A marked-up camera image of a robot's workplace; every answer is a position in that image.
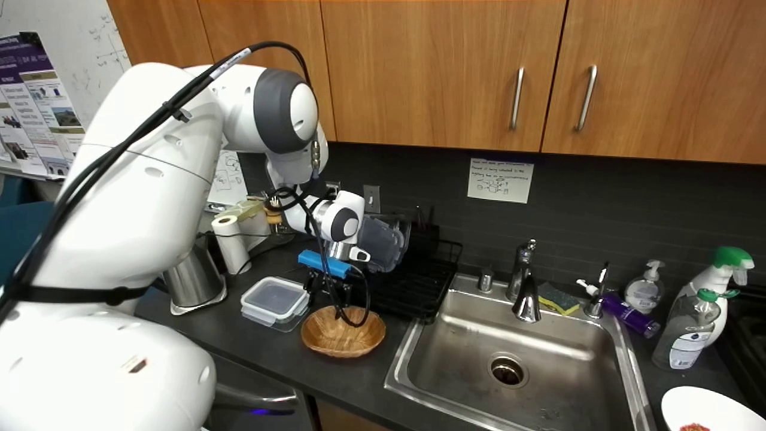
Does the woven wicker bowl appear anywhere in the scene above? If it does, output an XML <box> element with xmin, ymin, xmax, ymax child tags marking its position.
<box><xmin>299</xmin><ymin>301</ymin><xmax>387</xmax><ymax>358</ymax></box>

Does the white paper wall sign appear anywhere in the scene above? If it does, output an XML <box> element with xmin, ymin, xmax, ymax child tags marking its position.
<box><xmin>463</xmin><ymin>153</ymin><xmax>535</xmax><ymax>203</ymax></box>

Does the stainless steel electric kettle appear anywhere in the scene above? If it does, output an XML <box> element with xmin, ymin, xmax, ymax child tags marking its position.
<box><xmin>158</xmin><ymin>230</ymin><xmax>231</xmax><ymax>318</ymax></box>

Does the chrome sink faucet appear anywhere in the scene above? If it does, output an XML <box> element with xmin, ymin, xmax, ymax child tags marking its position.
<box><xmin>504</xmin><ymin>234</ymin><xmax>543</xmax><ymax>323</ymax></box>

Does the translucent plastic container lid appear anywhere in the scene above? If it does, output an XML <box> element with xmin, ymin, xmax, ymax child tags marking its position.
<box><xmin>356</xmin><ymin>211</ymin><xmax>411</xmax><ymax>276</ymax></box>

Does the silver dishwasher handle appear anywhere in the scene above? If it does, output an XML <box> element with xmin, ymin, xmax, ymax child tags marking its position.
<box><xmin>210</xmin><ymin>378</ymin><xmax>300</xmax><ymax>408</ymax></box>

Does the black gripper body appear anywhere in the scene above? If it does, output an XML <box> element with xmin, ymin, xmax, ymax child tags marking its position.
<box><xmin>320</xmin><ymin>266</ymin><xmax>369</xmax><ymax>299</ymax></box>

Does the clear plastic lunch box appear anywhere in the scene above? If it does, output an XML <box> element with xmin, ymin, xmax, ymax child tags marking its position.
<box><xmin>236</xmin><ymin>273</ymin><xmax>312</xmax><ymax>333</ymax></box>

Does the blue office chair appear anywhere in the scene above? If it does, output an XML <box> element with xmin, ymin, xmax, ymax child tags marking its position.
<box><xmin>0</xmin><ymin>174</ymin><xmax>58</xmax><ymax>282</ymax></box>

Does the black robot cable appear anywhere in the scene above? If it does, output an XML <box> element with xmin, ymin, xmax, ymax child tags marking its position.
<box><xmin>0</xmin><ymin>40</ymin><xmax>375</xmax><ymax>330</ymax></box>

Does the wooden lower cabinet door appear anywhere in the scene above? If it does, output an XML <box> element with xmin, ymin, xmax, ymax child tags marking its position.
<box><xmin>312</xmin><ymin>396</ymin><xmax>381</xmax><ymax>431</ymax></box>

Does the chrome sink side sprayer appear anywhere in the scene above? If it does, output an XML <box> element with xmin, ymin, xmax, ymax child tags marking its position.
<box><xmin>573</xmin><ymin>261</ymin><xmax>612</xmax><ymax>321</ymax></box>

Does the white paper towel roll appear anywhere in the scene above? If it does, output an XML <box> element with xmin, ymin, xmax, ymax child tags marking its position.
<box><xmin>207</xmin><ymin>211</ymin><xmax>253</xmax><ymax>277</ymax></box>

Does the silver cabinet door handle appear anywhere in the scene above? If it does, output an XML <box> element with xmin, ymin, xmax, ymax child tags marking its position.
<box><xmin>508</xmin><ymin>63</ymin><xmax>528</xmax><ymax>132</ymax></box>
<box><xmin>573</xmin><ymin>60</ymin><xmax>601</xmax><ymax>135</ymax></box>

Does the green yellow sponge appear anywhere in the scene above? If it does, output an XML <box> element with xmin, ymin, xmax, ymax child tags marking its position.
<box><xmin>535</xmin><ymin>279</ymin><xmax>589</xmax><ymax>318</ymax></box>

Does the printed poster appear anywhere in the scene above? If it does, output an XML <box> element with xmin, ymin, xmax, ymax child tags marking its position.
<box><xmin>0</xmin><ymin>30</ymin><xmax>86</xmax><ymax>179</ymax></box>

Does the clear pump soap dispenser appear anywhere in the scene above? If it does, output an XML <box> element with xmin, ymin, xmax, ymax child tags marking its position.
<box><xmin>622</xmin><ymin>257</ymin><xmax>667</xmax><ymax>317</ymax></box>

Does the clear glass pitcher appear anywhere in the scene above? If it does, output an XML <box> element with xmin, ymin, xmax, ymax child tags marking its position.
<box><xmin>233</xmin><ymin>196</ymin><xmax>272</xmax><ymax>251</ymax></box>

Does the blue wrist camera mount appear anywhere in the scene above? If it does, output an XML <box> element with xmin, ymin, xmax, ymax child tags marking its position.
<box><xmin>296</xmin><ymin>247</ymin><xmax>358</xmax><ymax>282</ymax></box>

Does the clear dish soap bottle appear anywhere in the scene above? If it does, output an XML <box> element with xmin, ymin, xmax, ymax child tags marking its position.
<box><xmin>651</xmin><ymin>285</ymin><xmax>727</xmax><ymax>370</ymax></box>

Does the spray bottle with green trigger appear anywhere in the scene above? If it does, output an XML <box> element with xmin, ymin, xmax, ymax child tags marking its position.
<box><xmin>677</xmin><ymin>242</ymin><xmax>758</xmax><ymax>344</ymax></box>

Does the white ceramic dish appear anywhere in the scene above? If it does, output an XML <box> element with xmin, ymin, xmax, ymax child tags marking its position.
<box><xmin>657</xmin><ymin>382</ymin><xmax>766</xmax><ymax>431</ymax></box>

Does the purple bottle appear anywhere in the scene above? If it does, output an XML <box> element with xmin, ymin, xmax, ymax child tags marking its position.
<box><xmin>597</xmin><ymin>289</ymin><xmax>662</xmax><ymax>340</ymax></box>

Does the black dish rack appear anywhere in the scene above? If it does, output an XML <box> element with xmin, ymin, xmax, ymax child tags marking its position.
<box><xmin>350</xmin><ymin>200</ymin><xmax>463</xmax><ymax>323</ymax></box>

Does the stainless steel sink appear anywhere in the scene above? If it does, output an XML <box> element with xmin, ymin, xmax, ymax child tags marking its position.
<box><xmin>381</xmin><ymin>273</ymin><xmax>652</xmax><ymax>431</ymax></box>

